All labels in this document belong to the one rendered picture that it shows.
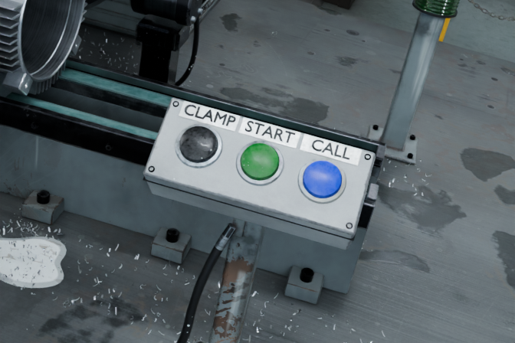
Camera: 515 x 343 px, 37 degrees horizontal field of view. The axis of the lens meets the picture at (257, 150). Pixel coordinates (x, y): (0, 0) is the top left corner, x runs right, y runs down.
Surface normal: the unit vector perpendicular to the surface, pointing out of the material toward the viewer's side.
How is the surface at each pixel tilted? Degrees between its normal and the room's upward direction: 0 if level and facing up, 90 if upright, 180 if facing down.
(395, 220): 0
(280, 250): 90
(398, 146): 90
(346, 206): 38
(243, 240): 90
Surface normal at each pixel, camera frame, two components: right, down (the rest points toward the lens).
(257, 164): -0.02, -0.33
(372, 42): 0.18, -0.83
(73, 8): -0.19, 0.21
